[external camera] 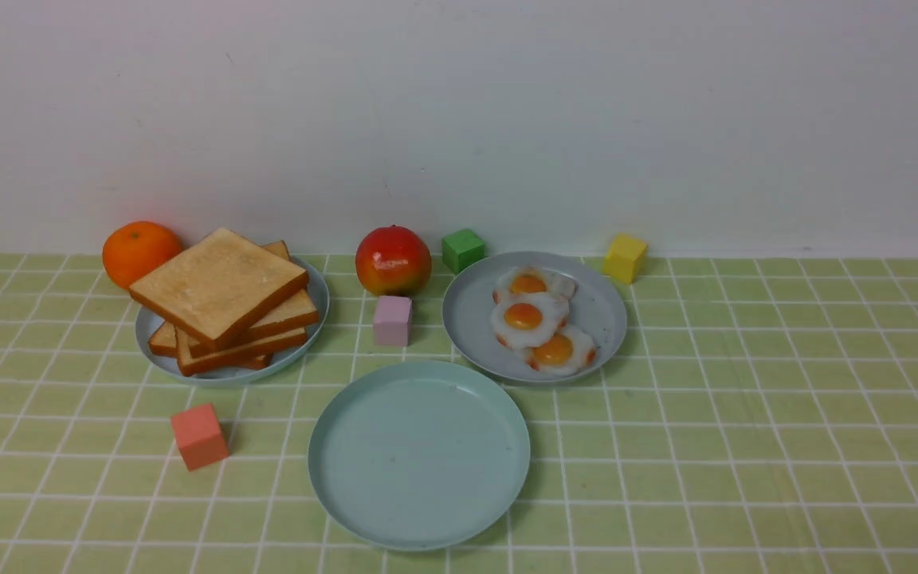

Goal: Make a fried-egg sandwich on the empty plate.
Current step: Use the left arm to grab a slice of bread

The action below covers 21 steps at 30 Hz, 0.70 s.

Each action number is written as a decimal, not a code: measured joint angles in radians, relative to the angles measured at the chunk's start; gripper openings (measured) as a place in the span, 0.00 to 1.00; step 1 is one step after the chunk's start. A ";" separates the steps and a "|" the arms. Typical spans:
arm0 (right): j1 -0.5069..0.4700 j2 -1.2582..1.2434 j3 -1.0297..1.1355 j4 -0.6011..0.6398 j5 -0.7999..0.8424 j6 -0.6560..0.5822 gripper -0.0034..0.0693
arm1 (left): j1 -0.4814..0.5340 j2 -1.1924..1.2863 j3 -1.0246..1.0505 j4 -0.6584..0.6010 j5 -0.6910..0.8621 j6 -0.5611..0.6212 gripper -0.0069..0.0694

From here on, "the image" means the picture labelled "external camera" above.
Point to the fried egg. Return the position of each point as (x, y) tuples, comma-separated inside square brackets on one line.
[(568, 352), (531, 279), (528, 320)]

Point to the salmon red cube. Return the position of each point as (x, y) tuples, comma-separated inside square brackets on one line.
[(199, 437)]

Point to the grey egg plate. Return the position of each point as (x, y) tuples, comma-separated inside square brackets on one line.
[(596, 308)]

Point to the light blue bread plate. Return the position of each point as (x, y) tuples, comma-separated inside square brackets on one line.
[(148, 322)]

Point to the green cube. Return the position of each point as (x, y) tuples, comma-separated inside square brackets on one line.
[(461, 249)]

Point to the orange tangerine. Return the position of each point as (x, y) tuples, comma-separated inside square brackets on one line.
[(136, 249)]

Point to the red yellow apple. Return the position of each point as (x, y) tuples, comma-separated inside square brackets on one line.
[(393, 261)]

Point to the teal front plate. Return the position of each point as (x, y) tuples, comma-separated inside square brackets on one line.
[(419, 456)]

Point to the pink cube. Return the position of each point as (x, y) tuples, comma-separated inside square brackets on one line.
[(392, 322)]

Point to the yellow cube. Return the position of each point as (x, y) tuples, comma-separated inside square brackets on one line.
[(625, 258)]

